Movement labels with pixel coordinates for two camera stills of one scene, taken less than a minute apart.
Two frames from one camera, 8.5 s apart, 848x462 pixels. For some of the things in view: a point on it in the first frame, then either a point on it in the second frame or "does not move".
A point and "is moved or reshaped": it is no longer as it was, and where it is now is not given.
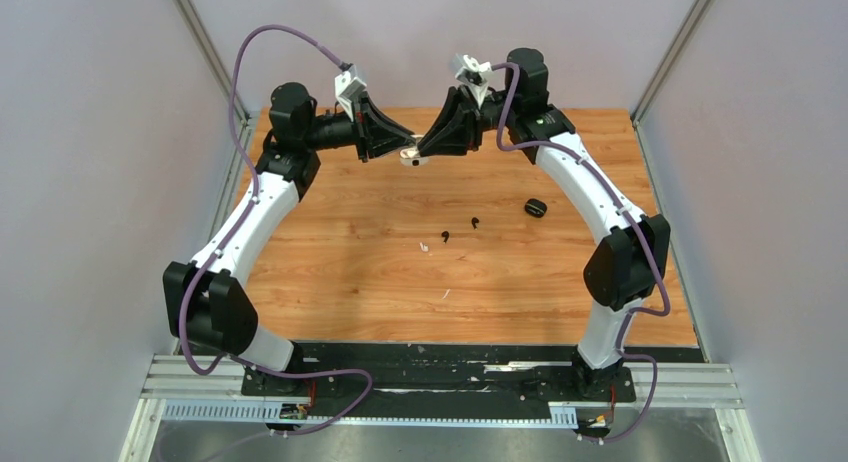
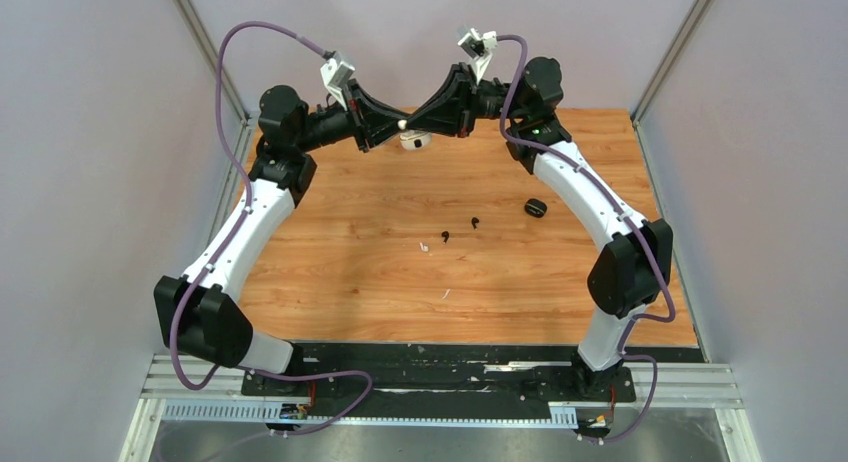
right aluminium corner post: x=667 y=61 does not move
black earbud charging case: x=535 y=207 does not move
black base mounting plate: x=353 y=381 does not move
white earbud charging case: x=412 y=157 is moved or reshaped
